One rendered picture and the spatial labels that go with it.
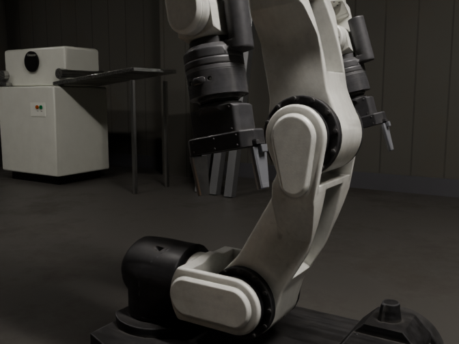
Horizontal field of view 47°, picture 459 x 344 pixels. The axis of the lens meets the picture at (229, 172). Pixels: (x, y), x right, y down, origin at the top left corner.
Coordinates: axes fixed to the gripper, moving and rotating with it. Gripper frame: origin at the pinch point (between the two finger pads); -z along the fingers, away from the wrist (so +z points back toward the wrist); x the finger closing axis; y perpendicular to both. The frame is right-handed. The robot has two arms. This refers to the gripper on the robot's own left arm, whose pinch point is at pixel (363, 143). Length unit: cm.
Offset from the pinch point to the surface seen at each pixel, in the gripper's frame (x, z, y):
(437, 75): -14, 31, 266
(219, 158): -153, 15, 196
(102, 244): -146, -15, 63
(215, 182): -159, -1, 192
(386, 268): -29, -50, 92
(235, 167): -141, 5, 193
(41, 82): -278, 107, 174
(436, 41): -9, 53, 266
